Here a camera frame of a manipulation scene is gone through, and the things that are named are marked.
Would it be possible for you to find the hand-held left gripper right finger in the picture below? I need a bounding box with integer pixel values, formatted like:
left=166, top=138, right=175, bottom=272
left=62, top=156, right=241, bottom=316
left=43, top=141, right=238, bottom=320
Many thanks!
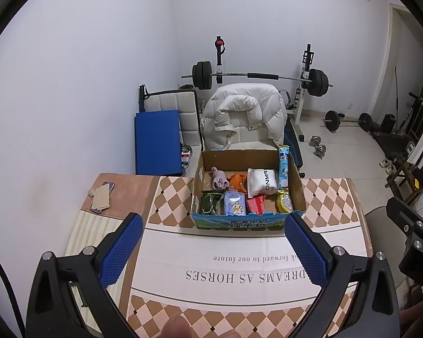
left=284, top=212, right=399, bottom=338

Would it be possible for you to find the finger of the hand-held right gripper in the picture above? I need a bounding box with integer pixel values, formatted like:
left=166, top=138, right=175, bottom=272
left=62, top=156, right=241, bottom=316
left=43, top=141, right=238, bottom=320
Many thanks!
left=386, top=197, right=423, bottom=236

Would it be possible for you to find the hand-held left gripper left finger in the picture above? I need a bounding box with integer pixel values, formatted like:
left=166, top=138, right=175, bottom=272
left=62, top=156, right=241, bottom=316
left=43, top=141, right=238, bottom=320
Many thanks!
left=25, top=212, right=143, bottom=338

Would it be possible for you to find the yellow clear bead packet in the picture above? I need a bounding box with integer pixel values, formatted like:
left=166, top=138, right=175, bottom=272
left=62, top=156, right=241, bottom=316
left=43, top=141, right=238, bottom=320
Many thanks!
left=276, top=190, right=292, bottom=214

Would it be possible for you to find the red packet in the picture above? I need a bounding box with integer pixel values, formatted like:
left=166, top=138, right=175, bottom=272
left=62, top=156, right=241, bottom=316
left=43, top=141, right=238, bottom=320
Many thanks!
left=246, top=195, right=266, bottom=215

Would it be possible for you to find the printed cardboard box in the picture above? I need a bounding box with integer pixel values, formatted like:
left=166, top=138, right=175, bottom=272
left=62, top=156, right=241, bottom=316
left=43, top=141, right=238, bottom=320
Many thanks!
left=191, top=149, right=307, bottom=231

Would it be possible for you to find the white pouch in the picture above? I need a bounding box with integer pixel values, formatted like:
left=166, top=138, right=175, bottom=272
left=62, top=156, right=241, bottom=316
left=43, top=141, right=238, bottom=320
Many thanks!
left=247, top=168, right=279, bottom=198

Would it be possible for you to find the blue tissue pack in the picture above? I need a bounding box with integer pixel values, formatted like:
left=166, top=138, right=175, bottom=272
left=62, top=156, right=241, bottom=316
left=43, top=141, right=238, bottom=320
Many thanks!
left=224, top=190, right=247, bottom=216

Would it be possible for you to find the long blue white packet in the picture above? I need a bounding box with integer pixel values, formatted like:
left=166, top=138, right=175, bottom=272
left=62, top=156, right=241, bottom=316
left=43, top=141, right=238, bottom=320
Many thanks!
left=278, top=146, right=290, bottom=191

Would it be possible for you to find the orange packet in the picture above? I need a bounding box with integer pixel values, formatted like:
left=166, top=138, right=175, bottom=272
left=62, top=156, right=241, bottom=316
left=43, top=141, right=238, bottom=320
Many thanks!
left=229, top=173, right=249, bottom=194

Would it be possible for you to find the green snack packet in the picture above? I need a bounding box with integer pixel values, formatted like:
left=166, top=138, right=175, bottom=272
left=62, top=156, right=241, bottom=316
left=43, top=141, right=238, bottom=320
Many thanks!
left=201, top=191, right=226, bottom=216

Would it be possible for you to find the pink sock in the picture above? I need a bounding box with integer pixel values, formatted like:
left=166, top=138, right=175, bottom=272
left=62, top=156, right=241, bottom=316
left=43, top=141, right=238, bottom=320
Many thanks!
left=211, top=166, right=230, bottom=190

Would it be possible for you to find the person's right forearm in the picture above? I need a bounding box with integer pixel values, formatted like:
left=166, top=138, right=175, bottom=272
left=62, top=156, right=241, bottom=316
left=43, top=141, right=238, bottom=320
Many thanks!
left=399, top=297, right=423, bottom=338

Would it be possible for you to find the person's left hand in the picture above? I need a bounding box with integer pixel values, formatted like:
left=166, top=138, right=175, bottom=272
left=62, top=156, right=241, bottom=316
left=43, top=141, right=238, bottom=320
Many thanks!
left=162, top=316, right=242, bottom=338

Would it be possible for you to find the grey round chair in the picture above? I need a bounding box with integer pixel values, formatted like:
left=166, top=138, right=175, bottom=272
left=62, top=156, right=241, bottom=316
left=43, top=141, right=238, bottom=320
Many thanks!
left=363, top=206, right=409, bottom=254

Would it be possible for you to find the cream striped table mat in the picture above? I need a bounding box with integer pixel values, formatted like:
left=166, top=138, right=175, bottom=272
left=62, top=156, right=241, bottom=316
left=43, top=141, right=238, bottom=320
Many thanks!
left=64, top=208, right=142, bottom=324

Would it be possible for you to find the brown cardboard piece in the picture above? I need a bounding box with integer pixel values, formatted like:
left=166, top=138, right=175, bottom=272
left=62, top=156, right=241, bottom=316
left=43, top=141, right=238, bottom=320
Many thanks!
left=88, top=186, right=112, bottom=210

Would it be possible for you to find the smartphone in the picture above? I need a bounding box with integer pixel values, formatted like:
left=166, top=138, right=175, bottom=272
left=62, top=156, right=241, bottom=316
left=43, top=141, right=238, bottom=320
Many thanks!
left=91, top=182, right=115, bottom=214

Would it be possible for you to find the black exercise machine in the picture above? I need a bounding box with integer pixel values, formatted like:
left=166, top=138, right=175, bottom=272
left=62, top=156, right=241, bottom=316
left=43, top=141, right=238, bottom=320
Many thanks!
left=372, top=92, right=423, bottom=156

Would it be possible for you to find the checked tablecloth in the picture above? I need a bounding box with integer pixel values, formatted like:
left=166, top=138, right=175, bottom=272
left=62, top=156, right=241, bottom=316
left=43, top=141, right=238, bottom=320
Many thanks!
left=125, top=175, right=372, bottom=338

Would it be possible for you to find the black weight bench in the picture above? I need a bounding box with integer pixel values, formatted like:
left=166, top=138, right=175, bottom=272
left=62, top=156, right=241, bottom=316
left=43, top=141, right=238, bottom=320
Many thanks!
left=284, top=127, right=306, bottom=178

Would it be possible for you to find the blue folded mat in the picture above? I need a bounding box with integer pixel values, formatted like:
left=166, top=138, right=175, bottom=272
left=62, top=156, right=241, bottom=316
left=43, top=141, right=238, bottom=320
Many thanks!
left=134, top=110, right=182, bottom=176

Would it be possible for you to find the cream chair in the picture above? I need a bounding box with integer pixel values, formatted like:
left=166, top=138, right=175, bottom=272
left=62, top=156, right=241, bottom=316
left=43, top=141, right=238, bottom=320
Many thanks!
left=229, top=140, right=281, bottom=152

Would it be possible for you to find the short barbell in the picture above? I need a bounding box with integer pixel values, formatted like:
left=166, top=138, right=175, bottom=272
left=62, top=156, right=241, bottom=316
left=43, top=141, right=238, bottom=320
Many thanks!
left=321, top=110, right=374, bottom=133

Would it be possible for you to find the white puffer jacket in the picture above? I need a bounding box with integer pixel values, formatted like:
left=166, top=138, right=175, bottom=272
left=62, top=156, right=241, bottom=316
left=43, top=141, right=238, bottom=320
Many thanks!
left=201, top=83, right=289, bottom=152

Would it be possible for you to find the white tufted padded board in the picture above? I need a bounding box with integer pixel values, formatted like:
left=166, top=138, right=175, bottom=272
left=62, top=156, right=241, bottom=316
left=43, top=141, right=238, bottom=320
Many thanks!
left=143, top=90, right=202, bottom=146

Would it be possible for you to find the long barbell with black plates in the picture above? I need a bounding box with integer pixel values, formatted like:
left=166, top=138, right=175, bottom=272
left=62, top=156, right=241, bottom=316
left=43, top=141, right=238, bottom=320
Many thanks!
left=181, top=61, right=333, bottom=97

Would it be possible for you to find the white bench press rack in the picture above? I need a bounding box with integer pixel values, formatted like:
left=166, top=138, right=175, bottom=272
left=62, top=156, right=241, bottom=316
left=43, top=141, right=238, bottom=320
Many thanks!
left=213, top=36, right=314, bottom=141

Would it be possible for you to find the black metal frame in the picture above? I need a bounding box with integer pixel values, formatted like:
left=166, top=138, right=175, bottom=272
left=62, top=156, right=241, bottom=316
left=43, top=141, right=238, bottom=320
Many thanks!
left=138, top=84, right=154, bottom=113

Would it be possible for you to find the white door frame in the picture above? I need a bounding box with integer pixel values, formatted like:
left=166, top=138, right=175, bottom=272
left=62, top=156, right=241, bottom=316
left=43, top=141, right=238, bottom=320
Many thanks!
left=368, top=3, right=423, bottom=141

